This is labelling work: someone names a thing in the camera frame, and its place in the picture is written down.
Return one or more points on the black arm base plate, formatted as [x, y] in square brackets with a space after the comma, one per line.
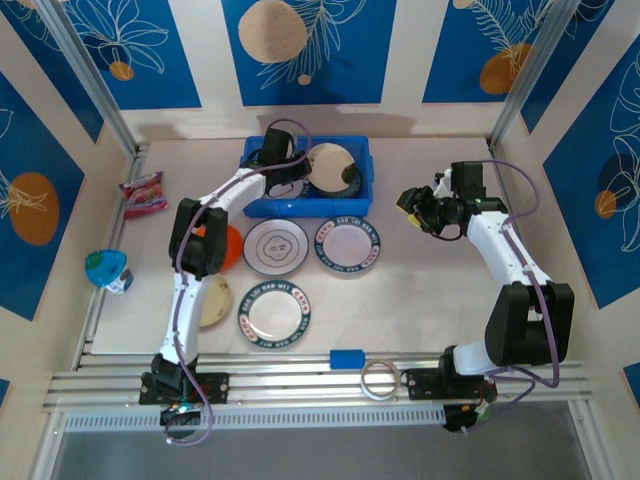
[421, 382]
[216, 387]

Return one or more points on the orange plastic bowl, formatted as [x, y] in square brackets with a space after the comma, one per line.
[233, 247]

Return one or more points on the blue green jelly cup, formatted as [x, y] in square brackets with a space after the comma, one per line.
[106, 270]

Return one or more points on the aluminium frame post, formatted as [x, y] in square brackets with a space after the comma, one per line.
[530, 70]
[90, 70]

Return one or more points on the pink snack packet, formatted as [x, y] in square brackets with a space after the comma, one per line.
[144, 196]

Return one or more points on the cream plate with ink drawing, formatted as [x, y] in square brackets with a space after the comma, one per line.
[327, 162]

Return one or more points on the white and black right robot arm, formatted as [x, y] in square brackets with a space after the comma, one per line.
[500, 250]

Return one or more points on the dark blue patterned plate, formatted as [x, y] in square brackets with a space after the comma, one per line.
[356, 184]

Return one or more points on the blue plastic block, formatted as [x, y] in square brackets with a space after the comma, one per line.
[346, 359]

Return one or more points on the white plate with grey lines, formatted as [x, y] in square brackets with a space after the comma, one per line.
[275, 247]

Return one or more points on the blue plastic bin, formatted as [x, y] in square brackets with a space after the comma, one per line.
[310, 207]

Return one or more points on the black controller board with lights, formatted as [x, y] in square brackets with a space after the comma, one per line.
[180, 414]
[462, 417]

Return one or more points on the yellow plate with small flowers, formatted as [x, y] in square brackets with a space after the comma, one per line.
[218, 300]

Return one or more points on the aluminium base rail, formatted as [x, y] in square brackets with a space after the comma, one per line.
[300, 380]

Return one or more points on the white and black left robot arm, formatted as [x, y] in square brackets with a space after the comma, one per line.
[187, 310]

